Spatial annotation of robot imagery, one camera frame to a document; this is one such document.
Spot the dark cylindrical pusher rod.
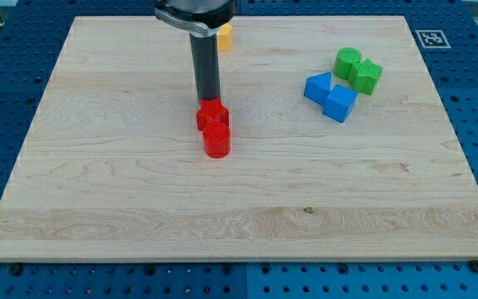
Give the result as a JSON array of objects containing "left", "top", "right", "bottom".
[{"left": 190, "top": 34, "right": 221, "bottom": 101}]

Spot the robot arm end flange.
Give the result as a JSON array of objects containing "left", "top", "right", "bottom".
[{"left": 154, "top": 0, "right": 237, "bottom": 37}]

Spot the red cylinder block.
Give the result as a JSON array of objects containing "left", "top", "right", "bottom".
[{"left": 202, "top": 122, "right": 231, "bottom": 159}]

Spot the red star block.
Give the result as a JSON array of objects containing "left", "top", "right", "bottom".
[{"left": 196, "top": 97, "right": 229, "bottom": 131}]

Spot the blue triangle block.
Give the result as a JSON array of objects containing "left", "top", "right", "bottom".
[{"left": 304, "top": 72, "right": 332, "bottom": 105}]

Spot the blue cube block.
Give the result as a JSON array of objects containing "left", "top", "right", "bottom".
[{"left": 323, "top": 85, "right": 359, "bottom": 123}]

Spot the yellow block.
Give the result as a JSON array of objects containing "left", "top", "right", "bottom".
[{"left": 217, "top": 23, "right": 233, "bottom": 51}]

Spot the wooden board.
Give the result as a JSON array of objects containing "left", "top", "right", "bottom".
[{"left": 0, "top": 16, "right": 478, "bottom": 263}]

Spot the green cylinder block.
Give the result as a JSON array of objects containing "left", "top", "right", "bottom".
[{"left": 333, "top": 47, "right": 362, "bottom": 80}]

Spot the green star block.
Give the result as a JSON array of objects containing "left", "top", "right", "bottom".
[{"left": 348, "top": 59, "right": 383, "bottom": 95}]

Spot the white fiducial marker tag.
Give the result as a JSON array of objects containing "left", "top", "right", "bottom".
[{"left": 415, "top": 29, "right": 451, "bottom": 49}]

